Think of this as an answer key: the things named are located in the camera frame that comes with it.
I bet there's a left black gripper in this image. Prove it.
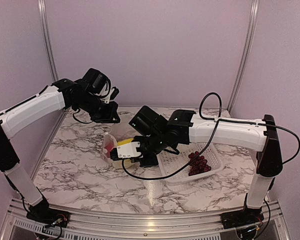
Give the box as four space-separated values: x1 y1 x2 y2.
74 91 120 123

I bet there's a yellow corn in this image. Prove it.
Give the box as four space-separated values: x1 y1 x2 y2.
117 138 134 147
123 159 140 169

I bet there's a clear dotted zip bag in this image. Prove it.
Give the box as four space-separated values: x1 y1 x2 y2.
99 117 146 170

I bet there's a purple grape bunch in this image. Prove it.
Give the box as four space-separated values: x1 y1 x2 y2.
188 151 212 176

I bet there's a white plastic basket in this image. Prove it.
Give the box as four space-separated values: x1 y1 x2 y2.
157 143 224 186

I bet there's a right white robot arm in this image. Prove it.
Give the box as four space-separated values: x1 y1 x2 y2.
110 106 295 224

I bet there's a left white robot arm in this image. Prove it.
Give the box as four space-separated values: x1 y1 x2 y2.
0 68 120 223

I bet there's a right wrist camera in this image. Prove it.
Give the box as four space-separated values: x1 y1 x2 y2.
110 141 142 161

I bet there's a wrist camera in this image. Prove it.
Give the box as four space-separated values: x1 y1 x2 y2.
110 141 142 161
104 86 120 104

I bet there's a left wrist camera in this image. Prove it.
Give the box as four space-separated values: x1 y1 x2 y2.
104 86 120 104

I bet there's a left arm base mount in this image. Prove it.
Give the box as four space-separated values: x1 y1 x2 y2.
26 194 70 228

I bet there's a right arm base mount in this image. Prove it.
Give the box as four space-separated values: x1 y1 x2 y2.
220 205 264 229

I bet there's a left aluminium frame post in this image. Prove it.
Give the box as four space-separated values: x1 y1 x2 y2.
37 0 59 82

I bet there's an aluminium frame post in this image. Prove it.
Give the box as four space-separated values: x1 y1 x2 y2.
226 0 260 113
37 0 59 82

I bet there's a front aluminium rail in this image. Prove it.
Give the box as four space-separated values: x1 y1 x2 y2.
4 198 291 240

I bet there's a right aluminium frame post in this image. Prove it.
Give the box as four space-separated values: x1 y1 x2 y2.
226 0 260 113

